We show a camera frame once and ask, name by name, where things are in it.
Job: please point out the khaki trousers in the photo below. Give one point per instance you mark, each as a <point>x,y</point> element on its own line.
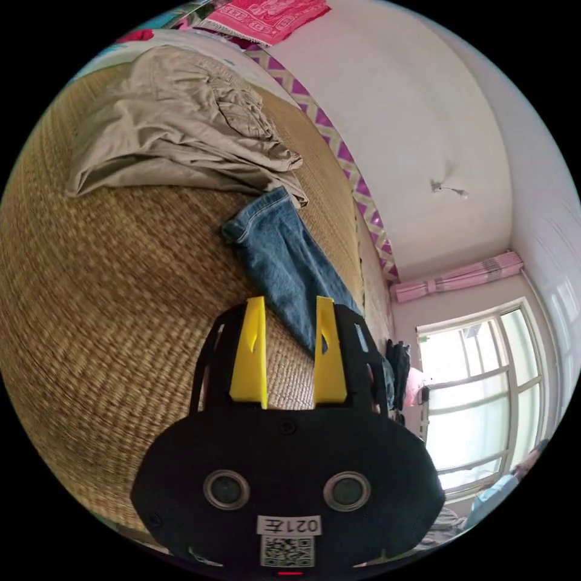
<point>181,131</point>

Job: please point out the pink rolled blind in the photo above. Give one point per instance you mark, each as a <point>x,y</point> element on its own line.
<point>458,277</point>

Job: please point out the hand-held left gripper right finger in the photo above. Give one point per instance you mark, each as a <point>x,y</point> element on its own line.
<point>330,367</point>

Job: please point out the window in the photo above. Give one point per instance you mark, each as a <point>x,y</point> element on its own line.
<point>481,399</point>

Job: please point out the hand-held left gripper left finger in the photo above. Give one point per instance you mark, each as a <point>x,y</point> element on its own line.
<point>248,363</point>

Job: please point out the pile of clothes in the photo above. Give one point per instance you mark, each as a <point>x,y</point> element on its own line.
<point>401,372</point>

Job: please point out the pink patterned cloth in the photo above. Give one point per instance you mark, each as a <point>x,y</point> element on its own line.
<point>268,18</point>

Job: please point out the bed with woven mat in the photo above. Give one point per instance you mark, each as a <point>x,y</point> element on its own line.
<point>113,295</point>

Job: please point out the blue jeans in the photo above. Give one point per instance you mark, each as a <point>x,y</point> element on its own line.
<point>290,268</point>

